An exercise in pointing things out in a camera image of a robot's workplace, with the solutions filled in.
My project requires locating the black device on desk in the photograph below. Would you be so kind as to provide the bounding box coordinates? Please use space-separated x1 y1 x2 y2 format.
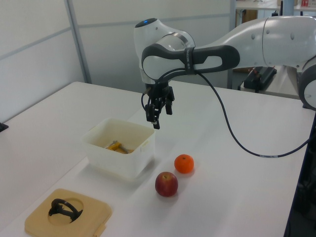
243 66 278 93

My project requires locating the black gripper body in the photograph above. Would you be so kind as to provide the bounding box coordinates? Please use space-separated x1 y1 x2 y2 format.
147 82 174 100

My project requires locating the red apple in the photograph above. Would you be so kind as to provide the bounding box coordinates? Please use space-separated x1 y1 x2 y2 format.
155 171 179 198

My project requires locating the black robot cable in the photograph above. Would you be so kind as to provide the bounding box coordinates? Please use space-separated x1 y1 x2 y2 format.
141 68 312 158

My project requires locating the brown wooden cabinet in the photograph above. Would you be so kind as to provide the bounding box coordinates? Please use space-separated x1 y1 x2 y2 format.
240 9 258 25

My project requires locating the beige container lid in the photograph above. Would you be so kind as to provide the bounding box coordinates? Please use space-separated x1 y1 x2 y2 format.
24 188 113 237

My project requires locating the white plastic container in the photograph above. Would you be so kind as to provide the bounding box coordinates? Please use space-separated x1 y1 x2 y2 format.
80 118 156 180

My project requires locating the black ring-shaped plastic part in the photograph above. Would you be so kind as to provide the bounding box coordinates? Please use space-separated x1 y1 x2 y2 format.
48 198 84 224

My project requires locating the grey partition post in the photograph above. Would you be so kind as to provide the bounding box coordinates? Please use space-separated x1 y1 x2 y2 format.
64 0 93 84

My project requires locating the orange mandarin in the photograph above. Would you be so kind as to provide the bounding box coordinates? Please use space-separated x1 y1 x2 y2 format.
174 154 195 174

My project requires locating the yellow toy tool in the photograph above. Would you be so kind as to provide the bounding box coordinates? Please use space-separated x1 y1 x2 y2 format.
105 140 135 155

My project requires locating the black robot stand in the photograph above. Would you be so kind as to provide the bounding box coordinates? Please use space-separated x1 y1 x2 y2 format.
283 138 316 237

